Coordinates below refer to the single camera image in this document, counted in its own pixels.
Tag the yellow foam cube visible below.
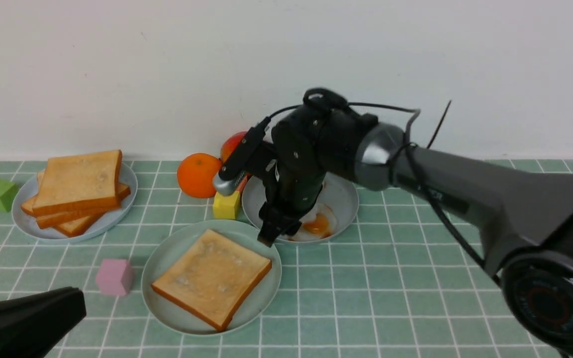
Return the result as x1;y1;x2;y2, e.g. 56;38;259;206
212;190;241;220

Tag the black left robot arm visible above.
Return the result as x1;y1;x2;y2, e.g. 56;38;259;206
0;220;282;358

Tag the green checkered tablecloth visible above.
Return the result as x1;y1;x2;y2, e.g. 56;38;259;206
0;159;573;358

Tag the toast slice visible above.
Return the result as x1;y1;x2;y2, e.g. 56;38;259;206
53;213;104;238
32;149;122;216
21;168;130;229
150;229;273;332

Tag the fried egg near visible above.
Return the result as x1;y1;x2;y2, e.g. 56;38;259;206
288;203;337;242

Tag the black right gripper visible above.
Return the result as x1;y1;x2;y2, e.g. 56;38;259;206
258;149;327;248

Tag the red tomato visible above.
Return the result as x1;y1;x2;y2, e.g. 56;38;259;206
220;131;248;193

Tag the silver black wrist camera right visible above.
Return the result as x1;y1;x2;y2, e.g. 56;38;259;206
213;116;276;196

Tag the orange fruit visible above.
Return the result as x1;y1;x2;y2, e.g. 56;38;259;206
177;153;221;198

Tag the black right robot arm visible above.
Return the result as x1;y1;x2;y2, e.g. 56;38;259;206
249;107;573;356

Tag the green foam cube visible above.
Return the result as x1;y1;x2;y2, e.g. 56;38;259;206
0;178;19;212

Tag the grey plate with eggs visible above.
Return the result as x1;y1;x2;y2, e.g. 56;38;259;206
242;174;359;245

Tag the green centre plate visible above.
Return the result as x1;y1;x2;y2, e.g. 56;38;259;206
141;220;282;336

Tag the pink foam cube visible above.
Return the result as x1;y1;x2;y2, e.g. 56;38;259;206
95;259;134;296

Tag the blue plate with toast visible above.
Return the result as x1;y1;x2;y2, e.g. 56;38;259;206
11;162;138;244

